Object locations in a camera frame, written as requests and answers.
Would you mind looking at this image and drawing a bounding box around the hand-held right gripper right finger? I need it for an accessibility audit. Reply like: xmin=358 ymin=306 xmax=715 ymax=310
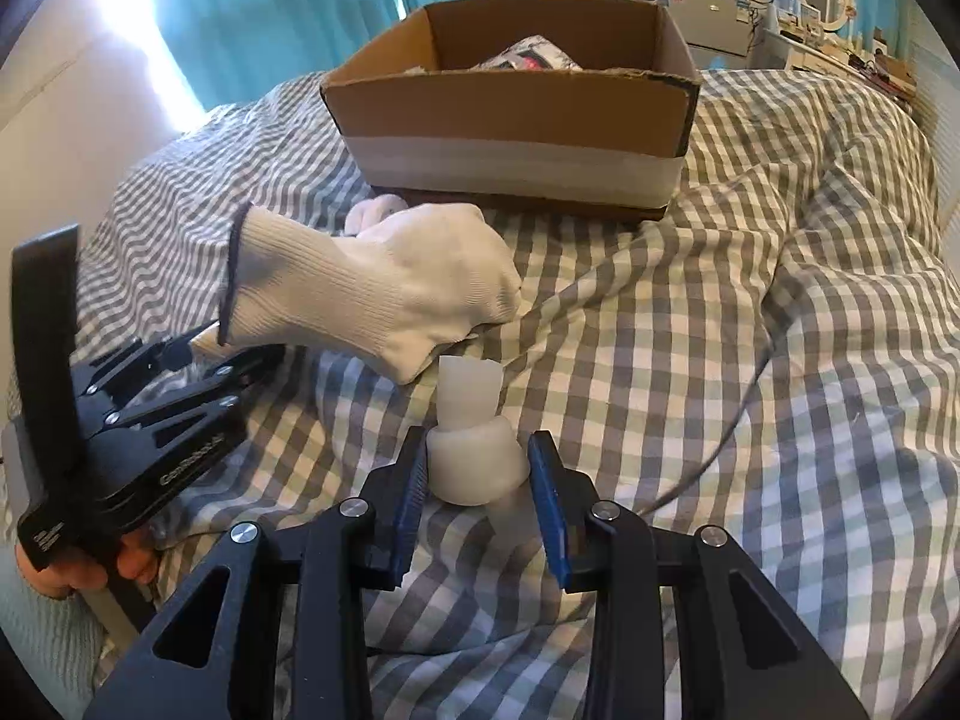
xmin=526 ymin=431 xmax=871 ymax=720

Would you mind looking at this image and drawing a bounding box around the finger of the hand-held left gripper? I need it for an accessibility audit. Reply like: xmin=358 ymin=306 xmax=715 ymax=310
xmin=71 ymin=321 xmax=224 ymax=400
xmin=86 ymin=343 xmax=287 ymax=441

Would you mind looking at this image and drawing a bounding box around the white knit glove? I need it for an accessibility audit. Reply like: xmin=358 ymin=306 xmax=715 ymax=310
xmin=217 ymin=195 xmax=527 ymax=386

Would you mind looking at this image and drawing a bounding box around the person's left hand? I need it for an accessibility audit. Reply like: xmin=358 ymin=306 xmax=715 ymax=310
xmin=18 ymin=528 xmax=160 ymax=596

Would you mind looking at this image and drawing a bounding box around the cardboard box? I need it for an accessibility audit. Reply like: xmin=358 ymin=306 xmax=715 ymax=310
xmin=320 ymin=0 xmax=703 ymax=225

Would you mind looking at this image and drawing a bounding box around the teal curtain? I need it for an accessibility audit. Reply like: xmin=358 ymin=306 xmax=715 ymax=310
xmin=124 ymin=0 xmax=572 ymax=122

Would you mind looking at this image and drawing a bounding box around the white appliance box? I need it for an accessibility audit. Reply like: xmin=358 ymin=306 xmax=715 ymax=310
xmin=666 ymin=0 xmax=760 ymax=59

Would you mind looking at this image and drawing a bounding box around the white desk with clutter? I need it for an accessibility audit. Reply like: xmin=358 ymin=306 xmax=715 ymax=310
xmin=761 ymin=11 xmax=920 ymax=102

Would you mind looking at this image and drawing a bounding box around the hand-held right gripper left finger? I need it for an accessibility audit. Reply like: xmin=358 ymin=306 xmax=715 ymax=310
xmin=82 ymin=426 xmax=431 ymax=720

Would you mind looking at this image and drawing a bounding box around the packet inside box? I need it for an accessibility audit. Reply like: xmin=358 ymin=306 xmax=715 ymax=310
xmin=409 ymin=33 xmax=595 ymax=75

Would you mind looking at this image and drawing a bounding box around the grey checked blanket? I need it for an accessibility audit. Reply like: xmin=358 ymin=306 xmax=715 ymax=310
xmin=6 ymin=67 xmax=955 ymax=720

